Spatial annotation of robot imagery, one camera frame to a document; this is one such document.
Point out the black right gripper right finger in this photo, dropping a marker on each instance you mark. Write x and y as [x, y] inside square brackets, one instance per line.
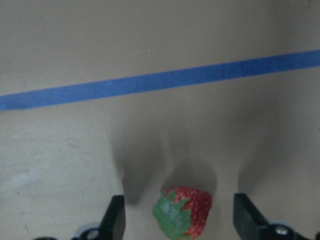
[248, 221]

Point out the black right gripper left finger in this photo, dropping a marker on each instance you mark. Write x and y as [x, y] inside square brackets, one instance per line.
[113, 224]

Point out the red strawberry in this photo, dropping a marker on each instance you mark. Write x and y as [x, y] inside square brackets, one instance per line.
[181, 212]

